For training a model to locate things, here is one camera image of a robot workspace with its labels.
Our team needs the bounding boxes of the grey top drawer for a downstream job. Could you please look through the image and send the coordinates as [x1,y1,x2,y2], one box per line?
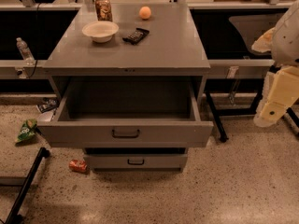
[38,77,213,148]

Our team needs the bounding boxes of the grey drawer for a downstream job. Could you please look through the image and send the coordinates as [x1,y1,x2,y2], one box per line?
[38,77,213,148]
[84,154,188,171]

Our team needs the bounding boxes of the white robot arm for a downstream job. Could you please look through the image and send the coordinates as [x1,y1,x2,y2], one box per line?
[251,0,299,127]

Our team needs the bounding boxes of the grey metal drawer cabinet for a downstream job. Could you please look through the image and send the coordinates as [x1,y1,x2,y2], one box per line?
[42,2,212,174]

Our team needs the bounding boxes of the grey bottom drawer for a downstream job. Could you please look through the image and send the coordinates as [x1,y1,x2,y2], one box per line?
[84,154,188,171]

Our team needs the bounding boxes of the black remote control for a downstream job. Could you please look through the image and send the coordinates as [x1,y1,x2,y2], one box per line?
[122,28,150,45]

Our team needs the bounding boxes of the black chair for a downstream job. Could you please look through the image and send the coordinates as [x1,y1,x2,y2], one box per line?
[206,15,298,142]

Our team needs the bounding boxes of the white bowl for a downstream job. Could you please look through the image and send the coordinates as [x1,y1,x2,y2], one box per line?
[82,21,119,43]

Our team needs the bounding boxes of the orange fruit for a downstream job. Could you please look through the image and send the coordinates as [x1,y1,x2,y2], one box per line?
[139,7,151,20]

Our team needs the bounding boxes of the orange soda can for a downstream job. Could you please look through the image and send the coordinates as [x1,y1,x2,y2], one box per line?
[68,160,87,173]

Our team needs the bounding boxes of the dark snack packet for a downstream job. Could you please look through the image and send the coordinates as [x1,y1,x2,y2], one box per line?
[36,99,59,113]

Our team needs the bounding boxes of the silver pouch on floor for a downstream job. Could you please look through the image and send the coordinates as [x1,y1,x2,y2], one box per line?
[37,110,55,122]

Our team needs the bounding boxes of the snack jar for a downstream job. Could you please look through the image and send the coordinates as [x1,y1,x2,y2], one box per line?
[95,0,112,21]

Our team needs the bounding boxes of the green chip bag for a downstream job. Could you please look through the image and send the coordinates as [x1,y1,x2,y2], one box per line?
[16,119,37,143]

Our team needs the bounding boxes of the clear plastic water bottle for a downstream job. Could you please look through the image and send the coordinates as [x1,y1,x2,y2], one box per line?
[16,37,35,65]

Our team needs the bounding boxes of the black stand leg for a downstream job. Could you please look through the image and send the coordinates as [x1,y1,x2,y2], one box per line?
[0,147,50,224]

